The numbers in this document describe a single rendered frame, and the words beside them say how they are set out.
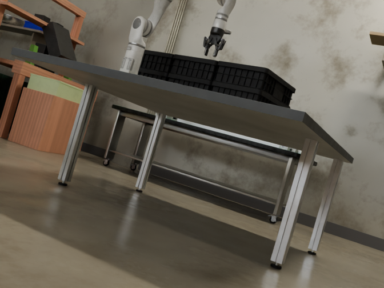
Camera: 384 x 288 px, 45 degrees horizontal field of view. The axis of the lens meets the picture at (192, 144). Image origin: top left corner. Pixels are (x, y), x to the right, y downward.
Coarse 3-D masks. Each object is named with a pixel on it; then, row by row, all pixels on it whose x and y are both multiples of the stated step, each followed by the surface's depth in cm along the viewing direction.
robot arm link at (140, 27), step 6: (138, 18) 244; (144, 18) 244; (132, 24) 247; (138, 24) 244; (144, 24) 243; (150, 24) 247; (132, 30) 246; (138, 30) 243; (144, 30) 245; (132, 36) 245; (138, 36) 243; (132, 42) 244; (138, 42) 244; (144, 42) 246; (144, 48) 247
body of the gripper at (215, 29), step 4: (212, 28) 255; (216, 28) 253; (212, 32) 254; (216, 32) 253; (220, 32) 253; (224, 32) 256; (212, 36) 257; (216, 36) 255; (220, 36) 254; (212, 40) 256; (212, 44) 257
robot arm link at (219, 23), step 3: (216, 18) 254; (219, 18) 253; (216, 21) 254; (219, 21) 253; (222, 21) 253; (225, 21) 254; (213, 24) 255; (216, 24) 253; (219, 24) 253; (222, 24) 253; (225, 24) 254; (219, 27) 253; (222, 27) 253; (225, 27) 255; (225, 30) 258; (228, 30) 258; (225, 33) 261; (228, 33) 259
